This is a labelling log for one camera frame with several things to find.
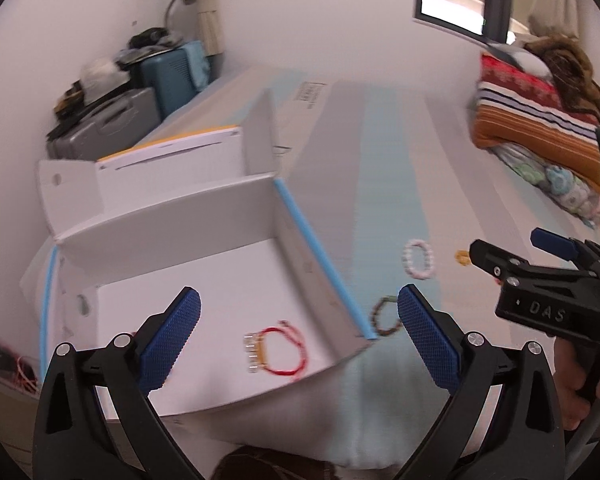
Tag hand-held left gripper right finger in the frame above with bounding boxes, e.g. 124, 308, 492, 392
397, 284, 567, 480

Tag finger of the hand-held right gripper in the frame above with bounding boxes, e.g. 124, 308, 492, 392
469, 238, 532, 282
530, 226, 600, 267

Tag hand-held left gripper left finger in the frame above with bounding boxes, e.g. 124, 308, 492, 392
32, 286, 202, 480

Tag small white pearl beads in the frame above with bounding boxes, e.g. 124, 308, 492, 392
244, 332, 258, 375

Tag red cord bracelet gold tube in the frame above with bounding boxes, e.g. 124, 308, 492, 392
256, 320, 313, 378

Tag blue and yellow cardboard box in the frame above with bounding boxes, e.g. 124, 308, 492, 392
20, 87, 381, 418

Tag person's right hand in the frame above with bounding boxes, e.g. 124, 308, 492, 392
552, 339, 596, 431

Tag floral quilt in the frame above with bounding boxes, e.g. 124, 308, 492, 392
495, 142, 600, 229

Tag red and orange striped pillow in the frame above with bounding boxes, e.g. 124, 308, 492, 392
470, 52, 600, 196

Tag striped blue and grey bedsheet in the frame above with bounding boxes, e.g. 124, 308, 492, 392
105, 65, 600, 467

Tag brown fur garment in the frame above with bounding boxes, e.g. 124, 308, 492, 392
525, 32, 600, 126

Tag grey pillow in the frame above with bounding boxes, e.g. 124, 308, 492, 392
490, 42, 551, 77

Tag grey suitcase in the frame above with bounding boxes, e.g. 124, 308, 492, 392
47, 87, 162, 161

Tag beige curtain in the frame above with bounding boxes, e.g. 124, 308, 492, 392
192, 0, 228, 56
527, 0, 588, 41

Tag teal suitcase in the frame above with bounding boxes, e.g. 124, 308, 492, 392
140, 42, 213, 121

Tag white plastic bag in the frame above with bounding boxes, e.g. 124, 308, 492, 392
80, 57, 126, 86

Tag dark bag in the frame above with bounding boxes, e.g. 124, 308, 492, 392
117, 27, 181, 66

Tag brown wooden bead bracelet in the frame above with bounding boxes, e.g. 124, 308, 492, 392
369, 296, 404, 336

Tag white bead bracelet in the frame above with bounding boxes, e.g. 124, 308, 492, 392
401, 239, 437, 279

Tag orange cables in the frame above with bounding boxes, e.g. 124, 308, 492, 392
7, 355, 43, 393

